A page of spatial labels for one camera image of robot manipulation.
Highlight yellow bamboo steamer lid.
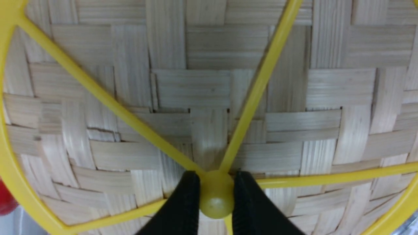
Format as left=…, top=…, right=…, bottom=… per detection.
left=1, top=0, right=417, bottom=235

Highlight stainless steel pot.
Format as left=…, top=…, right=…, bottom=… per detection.
left=0, top=206, right=417, bottom=235

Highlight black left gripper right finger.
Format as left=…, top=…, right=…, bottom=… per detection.
left=232, top=171, right=304, bottom=235

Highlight red bell pepper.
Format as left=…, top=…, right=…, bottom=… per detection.
left=0, top=179, right=19, bottom=216

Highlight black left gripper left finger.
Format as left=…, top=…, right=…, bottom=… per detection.
left=137, top=171, right=200, bottom=235

